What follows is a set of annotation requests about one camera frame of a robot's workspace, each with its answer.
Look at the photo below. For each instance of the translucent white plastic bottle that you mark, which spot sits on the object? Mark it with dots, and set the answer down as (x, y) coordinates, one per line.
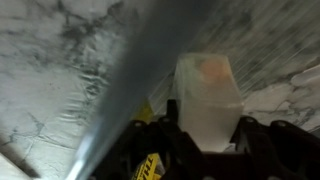
(210, 100)

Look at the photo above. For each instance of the yellow printed packet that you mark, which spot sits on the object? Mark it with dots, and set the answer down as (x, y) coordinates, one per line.
(148, 168)

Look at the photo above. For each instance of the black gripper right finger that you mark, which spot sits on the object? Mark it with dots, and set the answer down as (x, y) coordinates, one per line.
(276, 153)

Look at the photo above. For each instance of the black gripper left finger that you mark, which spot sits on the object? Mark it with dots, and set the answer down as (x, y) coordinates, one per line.
(146, 156)

